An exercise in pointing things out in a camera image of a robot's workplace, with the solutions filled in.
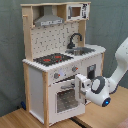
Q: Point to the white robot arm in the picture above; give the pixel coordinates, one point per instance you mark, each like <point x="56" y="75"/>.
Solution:
<point x="99" y="89"/>

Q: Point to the black toy stovetop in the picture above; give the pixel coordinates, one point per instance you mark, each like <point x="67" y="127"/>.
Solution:
<point x="52" y="59"/>

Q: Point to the toy microwave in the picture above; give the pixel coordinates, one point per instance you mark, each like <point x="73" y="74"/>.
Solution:
<point x="78" y="11"/>

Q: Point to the white oven door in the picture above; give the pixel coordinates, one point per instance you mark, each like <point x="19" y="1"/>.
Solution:
<point x="62" y="102"/>

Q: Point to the green backdrop curtain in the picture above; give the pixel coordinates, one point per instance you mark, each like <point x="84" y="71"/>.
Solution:
<point x="107" y="27"/>

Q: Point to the black toy faucet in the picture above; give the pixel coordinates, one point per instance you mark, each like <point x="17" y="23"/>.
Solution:
<point x="71" y="44"/>

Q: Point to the grey toy sink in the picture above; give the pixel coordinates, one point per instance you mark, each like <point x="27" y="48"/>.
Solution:
<point x="79" y="51"/>

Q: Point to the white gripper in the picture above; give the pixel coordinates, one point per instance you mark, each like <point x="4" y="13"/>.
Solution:
<point x="82" y="84"/>

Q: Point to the stove knob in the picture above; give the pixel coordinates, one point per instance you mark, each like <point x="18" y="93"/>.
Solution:
<point x="56" y="75"/>
<point x="74" y="69"/>

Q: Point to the wooden toy kitchen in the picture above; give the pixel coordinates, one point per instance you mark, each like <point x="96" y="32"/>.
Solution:
<point x="58" y="64"/>

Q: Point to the grey range hood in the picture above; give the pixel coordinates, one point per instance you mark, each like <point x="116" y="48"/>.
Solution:
<point x="48" y="18"/>

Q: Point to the left stove knob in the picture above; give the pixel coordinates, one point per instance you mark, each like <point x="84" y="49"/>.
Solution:
<point x="56" y="75"/>

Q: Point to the right stove knob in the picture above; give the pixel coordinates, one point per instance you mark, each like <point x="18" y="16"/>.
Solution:
<point x="74" y="69"/>

